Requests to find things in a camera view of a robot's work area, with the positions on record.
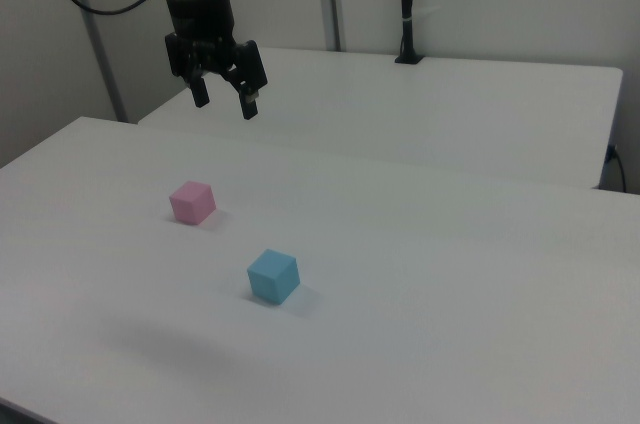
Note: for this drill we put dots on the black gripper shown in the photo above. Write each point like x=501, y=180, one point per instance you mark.
x=202, y=19

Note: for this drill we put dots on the blue cube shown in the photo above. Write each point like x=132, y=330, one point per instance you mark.
x=272, y=276

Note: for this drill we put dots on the pink cube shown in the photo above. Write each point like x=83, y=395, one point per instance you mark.
x=192, y=204

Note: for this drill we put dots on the white side table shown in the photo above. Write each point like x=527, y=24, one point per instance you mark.
x=400, y=109

